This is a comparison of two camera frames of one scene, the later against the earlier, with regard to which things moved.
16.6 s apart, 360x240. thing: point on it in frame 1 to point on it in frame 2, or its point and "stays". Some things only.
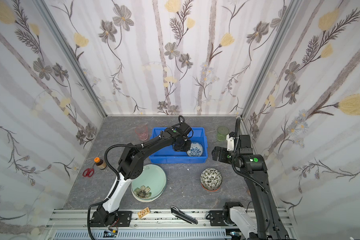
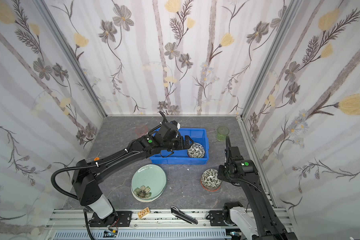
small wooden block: x=143 y=212 stays
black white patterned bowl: x=211 y=179 to x=196 y=150
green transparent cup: x=222 y=132 stays
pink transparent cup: x=142 y=131 stays
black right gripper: x=221 y=154 to x=230 y=153
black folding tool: x=178 y=213 stays
